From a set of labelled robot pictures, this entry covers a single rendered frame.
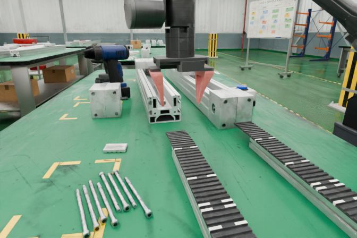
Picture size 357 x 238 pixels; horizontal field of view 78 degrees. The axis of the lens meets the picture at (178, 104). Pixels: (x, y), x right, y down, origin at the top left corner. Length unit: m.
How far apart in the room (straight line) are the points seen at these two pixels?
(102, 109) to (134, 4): 0.43
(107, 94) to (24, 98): 2.34
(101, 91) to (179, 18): 0.40
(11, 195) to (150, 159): 0.25
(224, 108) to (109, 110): 0.37
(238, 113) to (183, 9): 0.35
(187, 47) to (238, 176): 0.26
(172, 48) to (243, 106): 0.31
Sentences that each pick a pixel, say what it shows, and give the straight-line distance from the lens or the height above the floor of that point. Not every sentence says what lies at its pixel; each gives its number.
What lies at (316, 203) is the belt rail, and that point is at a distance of 0.44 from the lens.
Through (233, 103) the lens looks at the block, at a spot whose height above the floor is 0.86.
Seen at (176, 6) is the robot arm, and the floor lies 1.09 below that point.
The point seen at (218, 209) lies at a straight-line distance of 0.33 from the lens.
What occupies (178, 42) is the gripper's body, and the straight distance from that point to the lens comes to 0.42.
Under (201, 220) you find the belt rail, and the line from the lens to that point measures 0.35.
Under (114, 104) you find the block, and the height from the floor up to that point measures 0.82.
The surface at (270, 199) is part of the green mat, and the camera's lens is 0.42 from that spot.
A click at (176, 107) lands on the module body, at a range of 0.68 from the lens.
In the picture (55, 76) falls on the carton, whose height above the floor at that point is 0.34.
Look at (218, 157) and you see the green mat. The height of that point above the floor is 0.78.
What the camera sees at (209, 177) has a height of 0.81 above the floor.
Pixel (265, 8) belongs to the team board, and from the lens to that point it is 6.77.
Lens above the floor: 1.04
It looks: 17 degrees down
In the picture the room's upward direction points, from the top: straight up
